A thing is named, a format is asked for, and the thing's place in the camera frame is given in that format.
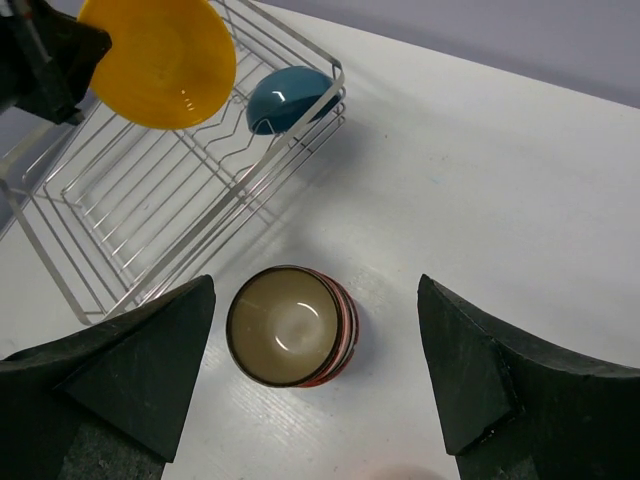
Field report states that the yellow plastic bowl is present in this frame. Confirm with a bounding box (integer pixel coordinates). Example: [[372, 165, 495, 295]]
[[78, 0, 236, 130]]

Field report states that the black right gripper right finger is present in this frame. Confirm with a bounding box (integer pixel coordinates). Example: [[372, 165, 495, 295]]
[[417, 276, 639, 479]]

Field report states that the blue ceramic bowl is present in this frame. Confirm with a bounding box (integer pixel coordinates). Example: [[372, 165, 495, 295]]
[[246, 66, 333, 135]]

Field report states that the metal wire dish rack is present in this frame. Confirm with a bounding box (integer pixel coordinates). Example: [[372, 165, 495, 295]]
[[1, 1, 346, 326]]

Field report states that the red striped beige bowl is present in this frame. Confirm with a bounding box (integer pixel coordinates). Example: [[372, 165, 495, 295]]
[[225, 265, 360, 388]]

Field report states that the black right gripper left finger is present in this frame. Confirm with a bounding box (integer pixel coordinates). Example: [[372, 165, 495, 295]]
[[1, 275, 216, 479]]

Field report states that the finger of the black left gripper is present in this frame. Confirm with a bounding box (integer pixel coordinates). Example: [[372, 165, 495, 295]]
[[1, 1, 112, 125]]

